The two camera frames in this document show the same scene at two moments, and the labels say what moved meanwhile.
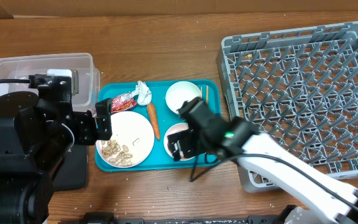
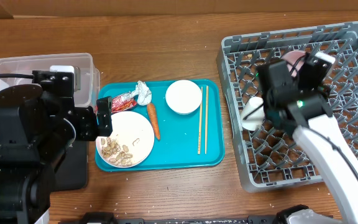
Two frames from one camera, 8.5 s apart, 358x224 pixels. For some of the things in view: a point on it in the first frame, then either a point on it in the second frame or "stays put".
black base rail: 99,218 stays put
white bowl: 179,92 stays put
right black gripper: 189,138 → 321,89
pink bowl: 176,127 → 291,57
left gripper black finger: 103,120 stays put
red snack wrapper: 122,102 stays put
